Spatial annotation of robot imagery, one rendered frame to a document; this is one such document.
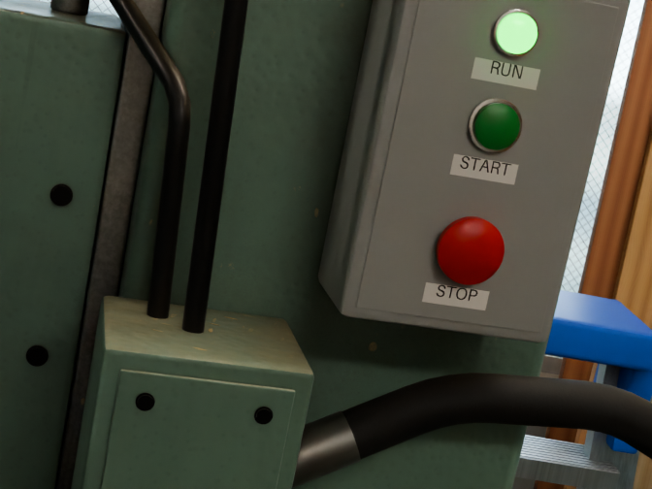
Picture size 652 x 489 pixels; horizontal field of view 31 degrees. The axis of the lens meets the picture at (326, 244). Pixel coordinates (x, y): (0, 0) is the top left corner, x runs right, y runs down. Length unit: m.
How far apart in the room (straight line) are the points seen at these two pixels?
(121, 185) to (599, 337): 0.85
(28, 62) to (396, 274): 0.21
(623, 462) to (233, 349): 1.00
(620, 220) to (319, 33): 1.47
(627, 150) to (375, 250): 1.49
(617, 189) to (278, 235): 1.45
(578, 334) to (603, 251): 0.66
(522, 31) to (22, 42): 0.24
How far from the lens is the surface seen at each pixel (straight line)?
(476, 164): 0.52
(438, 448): 0.63
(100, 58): 0.59
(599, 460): 1.46
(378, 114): 0.51
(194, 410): 0.50
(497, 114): 0.51
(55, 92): 0.59
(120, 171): 0.59
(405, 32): 0.51
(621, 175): 1.99
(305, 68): 0.56
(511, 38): 0.51
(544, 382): 0.59
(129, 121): 0.59
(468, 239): 0.52
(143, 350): 0.50
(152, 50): 0.55
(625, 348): 1.37
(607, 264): 2.01
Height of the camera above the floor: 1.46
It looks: 12 degrees down
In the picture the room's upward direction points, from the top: 11 degrees clockwise
